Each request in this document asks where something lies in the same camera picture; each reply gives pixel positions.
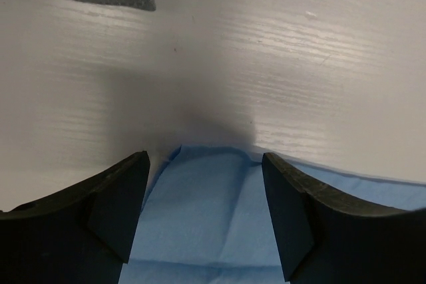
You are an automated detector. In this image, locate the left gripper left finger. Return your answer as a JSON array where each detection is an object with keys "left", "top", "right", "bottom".
[{"left": 1, "top": 152, "right": 150, "bottom": 283}]

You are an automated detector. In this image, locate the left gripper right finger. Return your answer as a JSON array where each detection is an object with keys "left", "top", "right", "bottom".
[{"left": 262, "top": 153, "right": 425, "bottom": 283}]

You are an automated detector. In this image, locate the light blue long sleeve shirt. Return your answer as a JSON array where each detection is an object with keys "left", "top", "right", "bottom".
[{"left": 120, "top": 146, "right": 425, "bottom": 283}]

